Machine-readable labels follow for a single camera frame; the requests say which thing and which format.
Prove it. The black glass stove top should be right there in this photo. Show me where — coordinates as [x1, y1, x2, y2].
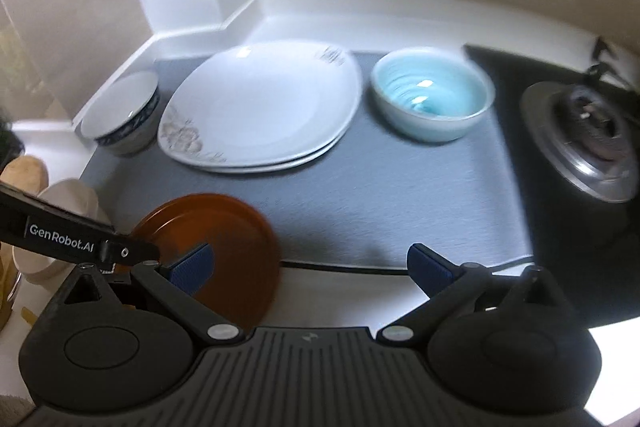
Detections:
[462, 41, 640, 329]

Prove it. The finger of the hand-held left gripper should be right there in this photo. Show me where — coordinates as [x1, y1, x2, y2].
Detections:
[99, 238, 162, 266]

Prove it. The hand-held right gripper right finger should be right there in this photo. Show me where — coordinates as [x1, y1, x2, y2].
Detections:
[375, 243, 576, 343]

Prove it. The cream cup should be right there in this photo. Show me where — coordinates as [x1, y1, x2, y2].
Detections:
[12, 179, 114, 284]

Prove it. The white bowl blue patterned rim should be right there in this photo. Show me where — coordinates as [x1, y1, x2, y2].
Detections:
[80, 71, 161, 157]

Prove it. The gas stove burner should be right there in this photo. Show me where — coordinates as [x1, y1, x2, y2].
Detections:
[520, 79, 640, 204]

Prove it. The grey counter mat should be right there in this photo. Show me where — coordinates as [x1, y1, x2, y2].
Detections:
[77, 51, 534, 269]

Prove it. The white square floral plate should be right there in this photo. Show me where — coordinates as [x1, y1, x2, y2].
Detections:
[167, 127, 351, 174]
[157, 39, 364, 168]

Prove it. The tan rounded object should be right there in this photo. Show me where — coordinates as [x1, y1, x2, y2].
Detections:
[0, 155, 50, 198]

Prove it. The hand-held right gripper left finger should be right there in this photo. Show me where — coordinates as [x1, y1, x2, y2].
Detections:
[47, 243, 246, 343]

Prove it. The black pot support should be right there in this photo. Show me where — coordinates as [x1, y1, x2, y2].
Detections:
[587, 36, 623, 80]

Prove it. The brown round plate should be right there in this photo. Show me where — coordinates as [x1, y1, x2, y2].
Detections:
[112, 193, 282, 329]

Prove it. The light blue ceramic bowl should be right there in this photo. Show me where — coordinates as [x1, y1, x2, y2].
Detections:
[370, 48, 496, 143]

